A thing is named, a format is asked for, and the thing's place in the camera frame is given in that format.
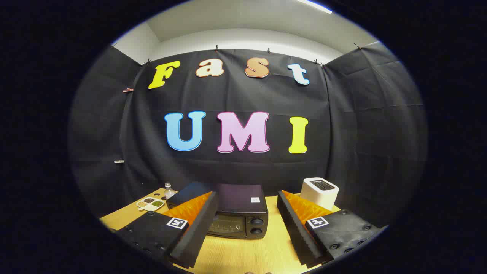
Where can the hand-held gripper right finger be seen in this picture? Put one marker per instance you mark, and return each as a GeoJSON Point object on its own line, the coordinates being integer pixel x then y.
{"type": "Point", "coordinates": [293, 228]}

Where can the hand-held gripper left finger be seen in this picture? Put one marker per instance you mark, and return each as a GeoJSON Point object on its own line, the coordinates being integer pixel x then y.
{"type": "Point", "coordinates": [201, 228]}

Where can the black toaster oven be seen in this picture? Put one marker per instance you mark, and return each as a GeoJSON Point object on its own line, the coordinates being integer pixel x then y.
{"type": "Point", "coordinates": [239, 198]}

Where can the white toaster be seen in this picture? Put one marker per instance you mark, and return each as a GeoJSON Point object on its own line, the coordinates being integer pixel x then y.
{"type": "Point", "coordinates": [317, 196]}

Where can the clear bottle with grey cap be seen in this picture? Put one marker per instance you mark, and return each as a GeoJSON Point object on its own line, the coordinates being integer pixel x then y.
{"type": "Point", "coordinates": [169, 192]}

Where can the divided dish with seeds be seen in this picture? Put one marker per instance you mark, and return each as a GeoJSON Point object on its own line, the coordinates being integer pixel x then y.
{"type": "Point", "coordinates": [150, 204]}

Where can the black backdrop cloth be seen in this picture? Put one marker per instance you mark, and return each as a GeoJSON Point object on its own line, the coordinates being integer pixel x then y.
{"type": "Point", "coordinates": [243, 95]}

